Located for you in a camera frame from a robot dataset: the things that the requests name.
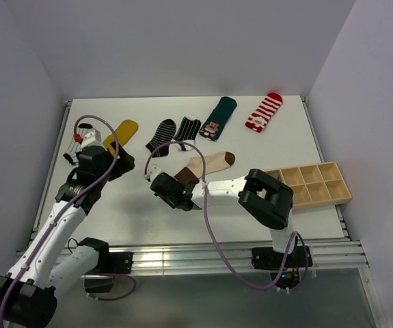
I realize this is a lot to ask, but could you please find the cream and brown sock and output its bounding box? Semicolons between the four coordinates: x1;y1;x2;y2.
174;152;236;185

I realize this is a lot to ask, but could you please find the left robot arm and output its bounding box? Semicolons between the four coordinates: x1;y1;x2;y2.
0;146;135;327

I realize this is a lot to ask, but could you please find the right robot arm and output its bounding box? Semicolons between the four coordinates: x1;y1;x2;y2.
145;165;297;267

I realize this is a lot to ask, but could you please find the white black vertical-striped sock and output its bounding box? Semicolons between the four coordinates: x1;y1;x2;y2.
63;123;93;165

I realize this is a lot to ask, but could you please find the mustard yellow sock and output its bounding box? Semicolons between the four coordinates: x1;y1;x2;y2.
103;120;139;156

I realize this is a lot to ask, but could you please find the black horizontal-striped ankle sock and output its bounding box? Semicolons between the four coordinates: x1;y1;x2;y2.
145;119;176;158

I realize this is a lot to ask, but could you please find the black vertical-striped ankle sock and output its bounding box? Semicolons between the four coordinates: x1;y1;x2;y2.
173;116;202;146

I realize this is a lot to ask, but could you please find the dark green reindeer sock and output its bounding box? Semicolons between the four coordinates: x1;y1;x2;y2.
199;96;237;141

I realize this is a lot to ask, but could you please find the red white striped santa sock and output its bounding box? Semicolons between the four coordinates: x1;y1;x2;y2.
245;92;283;133

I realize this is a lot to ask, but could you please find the wooden compartment tray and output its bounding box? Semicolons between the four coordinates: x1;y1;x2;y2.
266;162;352;210

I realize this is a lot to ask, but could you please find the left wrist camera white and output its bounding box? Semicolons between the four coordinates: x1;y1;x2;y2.
73;128;103;150

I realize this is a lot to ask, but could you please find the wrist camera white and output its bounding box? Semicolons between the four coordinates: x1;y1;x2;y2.
73;128;103;150
144;164;163;182

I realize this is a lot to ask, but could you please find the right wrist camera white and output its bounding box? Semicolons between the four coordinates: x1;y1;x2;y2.
144;164;163;182

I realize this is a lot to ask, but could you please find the aluminium table frame rail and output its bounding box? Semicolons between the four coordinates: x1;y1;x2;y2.
10;238;370;281

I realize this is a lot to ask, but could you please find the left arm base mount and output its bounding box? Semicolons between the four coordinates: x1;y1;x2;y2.
84;251;133;295

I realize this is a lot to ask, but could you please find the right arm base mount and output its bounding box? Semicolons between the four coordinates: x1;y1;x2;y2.
252;246;314;292

